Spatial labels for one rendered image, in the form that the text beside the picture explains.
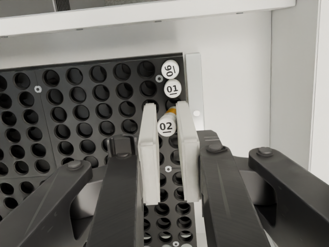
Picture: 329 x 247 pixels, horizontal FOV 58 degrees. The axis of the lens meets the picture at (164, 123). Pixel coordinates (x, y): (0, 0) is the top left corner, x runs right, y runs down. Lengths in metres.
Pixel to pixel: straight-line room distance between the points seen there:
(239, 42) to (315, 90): 0.10
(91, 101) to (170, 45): 0.09
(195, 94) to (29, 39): 0.16
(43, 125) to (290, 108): 0.19
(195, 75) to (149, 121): 0.13
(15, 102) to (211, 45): 0.17
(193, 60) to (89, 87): 0.10
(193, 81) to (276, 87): 0.07
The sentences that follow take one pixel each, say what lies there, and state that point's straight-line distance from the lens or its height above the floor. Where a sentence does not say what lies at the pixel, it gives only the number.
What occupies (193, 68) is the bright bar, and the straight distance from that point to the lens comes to 0.27.
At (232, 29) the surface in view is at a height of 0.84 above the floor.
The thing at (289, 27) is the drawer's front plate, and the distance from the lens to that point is 0.25.
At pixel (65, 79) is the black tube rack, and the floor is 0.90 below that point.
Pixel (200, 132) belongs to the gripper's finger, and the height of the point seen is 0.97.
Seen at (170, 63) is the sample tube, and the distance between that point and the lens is 0.21.
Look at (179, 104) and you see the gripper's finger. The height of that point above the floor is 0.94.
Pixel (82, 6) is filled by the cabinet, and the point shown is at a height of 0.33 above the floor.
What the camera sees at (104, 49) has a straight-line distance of 0.29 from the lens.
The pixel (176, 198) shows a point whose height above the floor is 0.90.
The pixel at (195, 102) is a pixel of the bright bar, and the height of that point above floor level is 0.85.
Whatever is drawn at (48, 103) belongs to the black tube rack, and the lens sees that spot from 0.25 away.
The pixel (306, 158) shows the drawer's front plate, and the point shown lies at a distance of 0.23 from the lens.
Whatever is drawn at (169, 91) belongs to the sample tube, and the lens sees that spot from 0.21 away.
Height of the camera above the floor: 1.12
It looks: 72 degrees down
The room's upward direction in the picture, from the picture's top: 171 degrees counter-clockwise
